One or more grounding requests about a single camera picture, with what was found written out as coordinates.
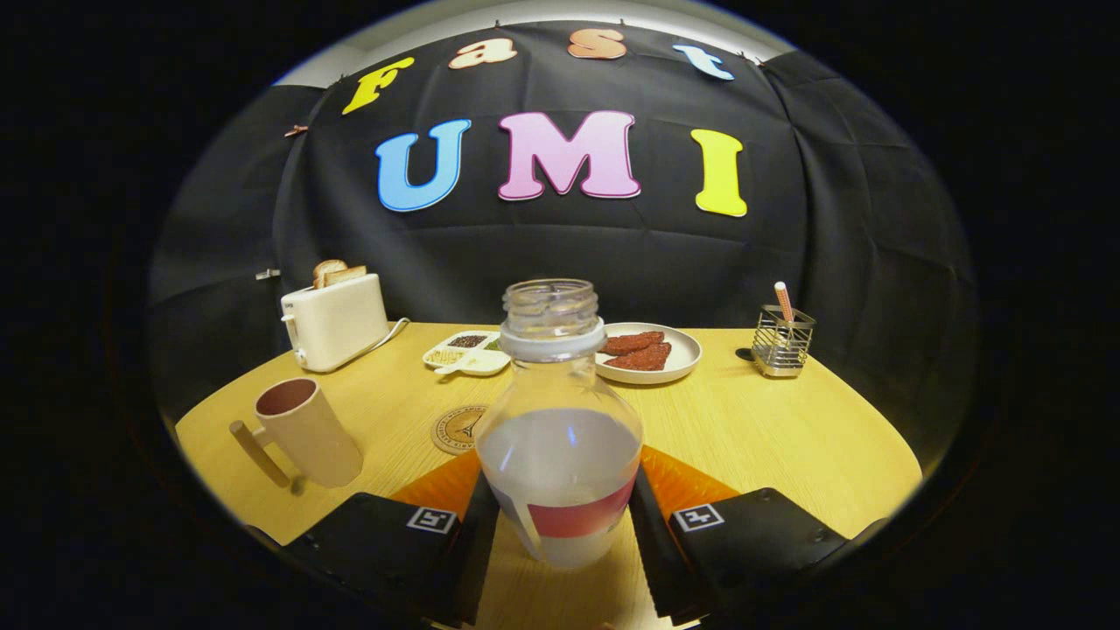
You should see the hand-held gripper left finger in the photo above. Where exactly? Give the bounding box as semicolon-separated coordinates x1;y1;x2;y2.
284;451;500;627

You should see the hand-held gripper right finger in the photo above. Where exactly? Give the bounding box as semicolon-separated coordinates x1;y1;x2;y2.
628;444;850;627

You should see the round cork coaster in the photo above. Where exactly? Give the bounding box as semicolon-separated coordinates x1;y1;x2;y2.
430;404;489;456

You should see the clear plastic juice bottle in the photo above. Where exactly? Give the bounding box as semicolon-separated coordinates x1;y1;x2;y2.
475;278;645;571

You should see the beige cup with wooden handle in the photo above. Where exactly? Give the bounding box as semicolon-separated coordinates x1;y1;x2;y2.
229;377;364;489

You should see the wooden table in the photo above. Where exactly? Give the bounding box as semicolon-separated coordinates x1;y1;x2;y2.
175;322;924;630

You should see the red meat patty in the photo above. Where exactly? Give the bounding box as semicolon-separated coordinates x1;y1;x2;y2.
600;331;666;356
604;342;673;372

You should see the white round plate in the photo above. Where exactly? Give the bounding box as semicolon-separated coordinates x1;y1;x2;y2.
595;322;704;386

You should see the white divided snack tray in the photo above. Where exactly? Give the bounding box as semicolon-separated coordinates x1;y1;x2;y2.
423;330;511;378

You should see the cream white toaster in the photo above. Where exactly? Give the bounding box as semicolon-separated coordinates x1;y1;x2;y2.
281;273;390;374

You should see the black backdrop cloth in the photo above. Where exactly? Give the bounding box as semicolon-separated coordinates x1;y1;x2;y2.
149;19;977;473

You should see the white toaster cable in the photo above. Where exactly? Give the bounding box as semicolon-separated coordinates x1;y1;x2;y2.
367;317;410;355

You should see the metal wire holder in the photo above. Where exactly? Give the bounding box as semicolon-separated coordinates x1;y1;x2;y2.
751;304;816;379

